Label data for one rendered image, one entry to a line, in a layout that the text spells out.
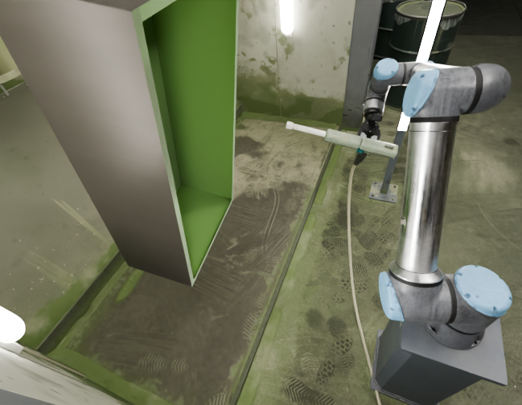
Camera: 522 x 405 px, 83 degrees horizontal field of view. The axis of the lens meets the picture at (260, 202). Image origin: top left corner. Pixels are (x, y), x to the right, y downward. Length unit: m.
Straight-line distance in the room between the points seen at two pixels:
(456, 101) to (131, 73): 0.76
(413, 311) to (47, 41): 1.15
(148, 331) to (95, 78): 1.53
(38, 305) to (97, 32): 1.69
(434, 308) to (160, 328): 1.48
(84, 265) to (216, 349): 0.99
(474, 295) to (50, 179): 2.18
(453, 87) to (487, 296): 0.58
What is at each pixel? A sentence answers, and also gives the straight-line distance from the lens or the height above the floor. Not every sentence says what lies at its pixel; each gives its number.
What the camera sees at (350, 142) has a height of 0.98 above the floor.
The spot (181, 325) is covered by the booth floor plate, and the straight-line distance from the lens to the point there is 1.94.
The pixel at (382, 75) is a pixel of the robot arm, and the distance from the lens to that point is 1.42.
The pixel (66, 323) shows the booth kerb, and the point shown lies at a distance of 2.21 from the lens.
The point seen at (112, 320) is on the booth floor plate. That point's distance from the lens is 2.15.
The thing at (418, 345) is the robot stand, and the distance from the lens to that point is 1.24.
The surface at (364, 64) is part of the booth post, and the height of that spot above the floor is 0.66.
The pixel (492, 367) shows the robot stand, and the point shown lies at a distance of 1.30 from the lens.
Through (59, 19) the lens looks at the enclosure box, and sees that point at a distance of 0.78.
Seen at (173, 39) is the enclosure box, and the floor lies 1.38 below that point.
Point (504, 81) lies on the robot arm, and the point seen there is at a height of 1.38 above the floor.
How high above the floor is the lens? 1.75
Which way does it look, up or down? 47 degrees down
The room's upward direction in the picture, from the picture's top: 9 degrees counter-clockwise
